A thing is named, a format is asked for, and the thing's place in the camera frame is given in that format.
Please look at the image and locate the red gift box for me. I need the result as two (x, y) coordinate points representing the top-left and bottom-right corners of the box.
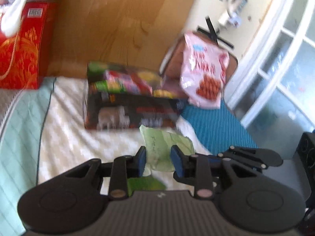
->
(0, 2), (57, 89)

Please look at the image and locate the teal patterned blanket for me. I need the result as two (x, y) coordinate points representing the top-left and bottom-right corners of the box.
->
(181, 101), (259, 156)

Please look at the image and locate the yellow edged peanut packet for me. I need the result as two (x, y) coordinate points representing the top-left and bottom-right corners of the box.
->
(136, 71), (164, 89)

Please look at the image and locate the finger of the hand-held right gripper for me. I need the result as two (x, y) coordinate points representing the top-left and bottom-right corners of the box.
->
(217, 146), (284, 171)

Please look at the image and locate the pale green packet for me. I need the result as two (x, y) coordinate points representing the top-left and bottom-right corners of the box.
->
(127, 125), (195, 192)

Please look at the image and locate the pink candy box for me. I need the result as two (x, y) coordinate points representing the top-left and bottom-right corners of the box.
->
(105, 70), (138, 92)

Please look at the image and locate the wooden headboard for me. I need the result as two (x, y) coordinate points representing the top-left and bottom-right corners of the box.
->
(45, 0), (205, 84)

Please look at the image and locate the red snack packet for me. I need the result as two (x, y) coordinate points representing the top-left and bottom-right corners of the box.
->
(132, 77), (154, 95)

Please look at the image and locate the black metal rack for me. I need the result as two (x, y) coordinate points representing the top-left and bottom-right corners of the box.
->
(197, 0), (258, 50)

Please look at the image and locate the clear snack packet yellow strip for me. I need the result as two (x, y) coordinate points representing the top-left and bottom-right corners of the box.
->
(153, 89), (180, 99)

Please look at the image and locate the green snack packet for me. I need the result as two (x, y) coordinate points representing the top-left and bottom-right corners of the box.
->
(87, 62), (128, 94)

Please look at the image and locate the mint quilt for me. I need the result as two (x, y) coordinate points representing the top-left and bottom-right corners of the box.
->
(0, 77), (56, 236)

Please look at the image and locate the black cardboard box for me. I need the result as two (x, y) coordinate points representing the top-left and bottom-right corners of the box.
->
(83, 63), (187, 130)

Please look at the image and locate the large pink snack bag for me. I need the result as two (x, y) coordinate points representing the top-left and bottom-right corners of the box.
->
(180, 31), (230, 109)

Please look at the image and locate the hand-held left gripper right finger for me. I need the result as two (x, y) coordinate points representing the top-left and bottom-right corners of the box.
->
(170, 145), (264, 200)

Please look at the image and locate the white zigzag printed cloth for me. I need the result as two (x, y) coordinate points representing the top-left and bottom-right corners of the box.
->
(37, 77), (212, 192)

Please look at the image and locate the brown chair cushion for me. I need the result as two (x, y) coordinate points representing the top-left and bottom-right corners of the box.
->
(159, 36), (239, 99)

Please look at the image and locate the white framed glass door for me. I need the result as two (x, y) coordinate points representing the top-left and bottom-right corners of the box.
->
(224, 0), (315, 153)

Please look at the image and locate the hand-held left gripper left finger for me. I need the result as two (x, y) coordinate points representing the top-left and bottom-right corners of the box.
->
(65, 146), (147, 200)

